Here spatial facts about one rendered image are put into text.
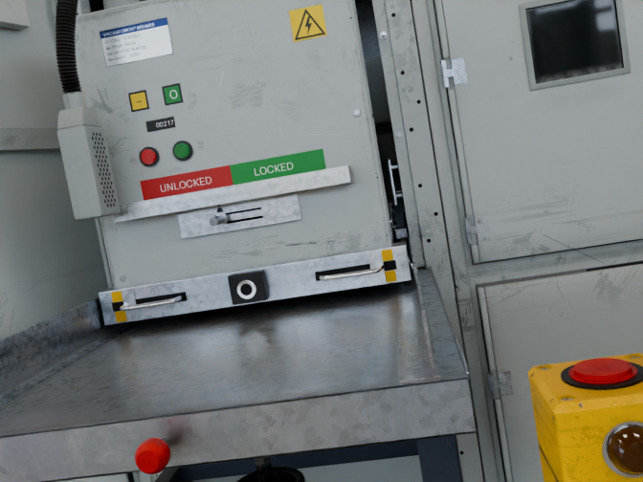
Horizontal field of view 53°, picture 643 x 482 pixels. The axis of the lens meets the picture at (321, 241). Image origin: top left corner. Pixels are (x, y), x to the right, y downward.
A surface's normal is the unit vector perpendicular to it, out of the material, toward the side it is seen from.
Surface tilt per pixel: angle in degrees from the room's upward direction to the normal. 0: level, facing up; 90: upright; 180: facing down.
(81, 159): 90
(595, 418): 90
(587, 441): 90
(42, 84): 90
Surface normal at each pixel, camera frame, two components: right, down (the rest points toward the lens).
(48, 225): 0.89, -0.11
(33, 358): 0.98, -0.15
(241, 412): -0.11, 0.11
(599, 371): -0.17, -0.98
